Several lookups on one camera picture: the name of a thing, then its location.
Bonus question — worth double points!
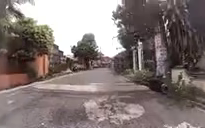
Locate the white concrete post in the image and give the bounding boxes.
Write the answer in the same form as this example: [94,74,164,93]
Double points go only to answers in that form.
[153,32,169,78]

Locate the grey asphalt road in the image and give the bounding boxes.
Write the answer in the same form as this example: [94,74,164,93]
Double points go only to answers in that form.
[0,67,205,128]

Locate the large trees with dark foliage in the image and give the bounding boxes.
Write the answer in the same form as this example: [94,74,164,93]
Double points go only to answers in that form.
[111,0,205,69]

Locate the white gate pillars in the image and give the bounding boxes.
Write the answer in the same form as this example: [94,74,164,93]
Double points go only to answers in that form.
[131,40,145,73]

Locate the pale speed bump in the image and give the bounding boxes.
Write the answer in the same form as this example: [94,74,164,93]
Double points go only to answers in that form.
[32,82,150,94]

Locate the dark green tree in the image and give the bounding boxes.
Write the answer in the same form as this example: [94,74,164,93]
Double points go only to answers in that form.
[70,32,100,70]

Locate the orange boundary wall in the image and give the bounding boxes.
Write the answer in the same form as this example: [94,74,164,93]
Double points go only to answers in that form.
[0,53,50,93]

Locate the green bushy tree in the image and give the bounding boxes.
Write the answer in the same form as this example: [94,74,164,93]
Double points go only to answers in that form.
[6,17,56,58]

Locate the roadside weeds and bushes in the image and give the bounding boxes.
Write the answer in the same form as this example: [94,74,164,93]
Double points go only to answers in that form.
[123,68,205,103]

